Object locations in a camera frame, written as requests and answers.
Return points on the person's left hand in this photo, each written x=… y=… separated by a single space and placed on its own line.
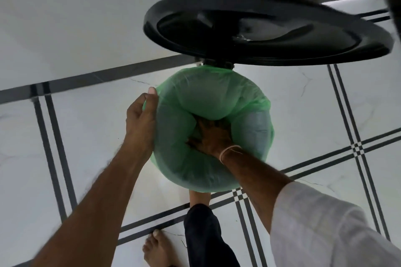
x=139 y=126

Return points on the person's right hand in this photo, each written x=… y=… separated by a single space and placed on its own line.
x=216 y=141

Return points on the green plastic garbage bag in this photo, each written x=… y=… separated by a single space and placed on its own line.
x=175 y=151

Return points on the black pedal trash bin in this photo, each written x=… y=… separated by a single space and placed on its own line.
x=188 y=16

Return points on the person's right forearm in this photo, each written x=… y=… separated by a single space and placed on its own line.
x=257 y=188

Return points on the person's left forearm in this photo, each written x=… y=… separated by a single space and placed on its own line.
x=94 y=213

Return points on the person's right foot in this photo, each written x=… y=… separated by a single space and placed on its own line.
x=199 y=198

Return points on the person's foot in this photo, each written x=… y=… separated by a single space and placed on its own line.
x=158 y=251
x=199 y=198

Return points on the person's left foot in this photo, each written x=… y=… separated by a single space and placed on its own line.
x=158 y=251

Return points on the pink thread wrist band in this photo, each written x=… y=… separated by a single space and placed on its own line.
x=230 y=151

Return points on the dark trousers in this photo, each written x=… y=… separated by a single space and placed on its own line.
x=203 y=238

